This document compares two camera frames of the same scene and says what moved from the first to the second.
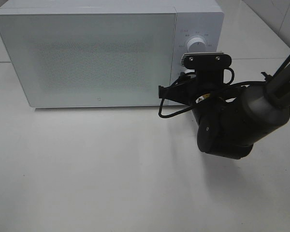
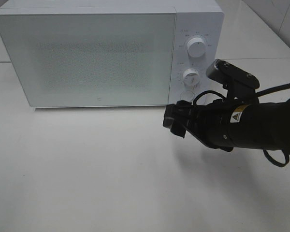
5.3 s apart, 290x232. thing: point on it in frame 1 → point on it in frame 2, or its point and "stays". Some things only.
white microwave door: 75,60 stays
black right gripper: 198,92 → 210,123
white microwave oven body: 106,52 stays
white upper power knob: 196,45 stays
